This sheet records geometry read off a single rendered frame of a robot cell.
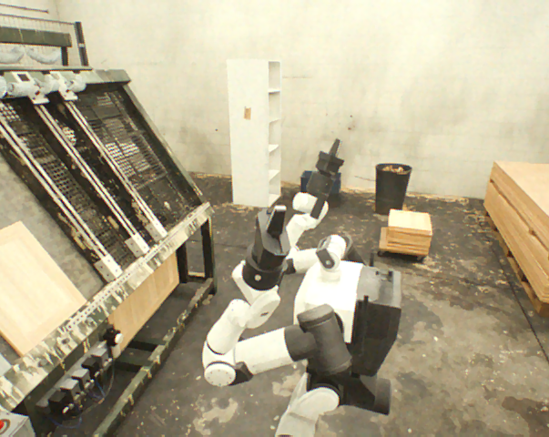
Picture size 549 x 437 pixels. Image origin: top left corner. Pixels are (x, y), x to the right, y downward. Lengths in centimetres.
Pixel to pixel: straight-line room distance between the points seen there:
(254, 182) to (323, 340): 458
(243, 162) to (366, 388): 444
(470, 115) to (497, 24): 120
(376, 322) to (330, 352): 20
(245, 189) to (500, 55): 404
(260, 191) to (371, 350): 444
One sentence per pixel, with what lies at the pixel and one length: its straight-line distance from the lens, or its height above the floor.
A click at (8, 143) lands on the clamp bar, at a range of 221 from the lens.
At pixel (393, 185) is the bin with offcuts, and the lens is 530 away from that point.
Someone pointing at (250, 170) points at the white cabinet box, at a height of 56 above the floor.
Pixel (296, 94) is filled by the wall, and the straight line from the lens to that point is 644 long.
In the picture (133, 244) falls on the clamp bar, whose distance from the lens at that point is 234.
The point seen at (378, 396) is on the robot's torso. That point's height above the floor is 97.
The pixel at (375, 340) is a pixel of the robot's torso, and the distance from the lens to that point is 112.
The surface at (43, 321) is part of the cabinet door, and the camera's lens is 192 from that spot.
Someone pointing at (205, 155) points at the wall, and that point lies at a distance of 727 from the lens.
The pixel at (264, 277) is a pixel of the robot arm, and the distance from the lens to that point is 76.
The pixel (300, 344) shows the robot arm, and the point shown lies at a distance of 95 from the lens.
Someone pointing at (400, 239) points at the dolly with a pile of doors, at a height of 26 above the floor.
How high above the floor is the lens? 196
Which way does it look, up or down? 23 degrees down
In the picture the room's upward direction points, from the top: straight up
